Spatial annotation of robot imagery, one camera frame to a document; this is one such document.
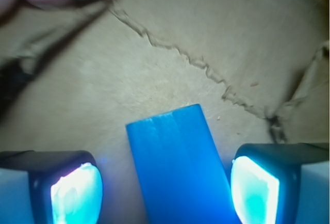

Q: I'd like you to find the crumpled brown paper bag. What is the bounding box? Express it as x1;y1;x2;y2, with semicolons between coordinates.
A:
1;0;329;223

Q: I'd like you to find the blue wooden block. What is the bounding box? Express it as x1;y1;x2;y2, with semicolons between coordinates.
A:
126;104;239;223

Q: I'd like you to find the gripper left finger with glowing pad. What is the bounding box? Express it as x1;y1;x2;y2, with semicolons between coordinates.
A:
1;150;103;223

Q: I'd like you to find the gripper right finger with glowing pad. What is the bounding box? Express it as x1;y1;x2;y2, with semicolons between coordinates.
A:
230;143;329;223

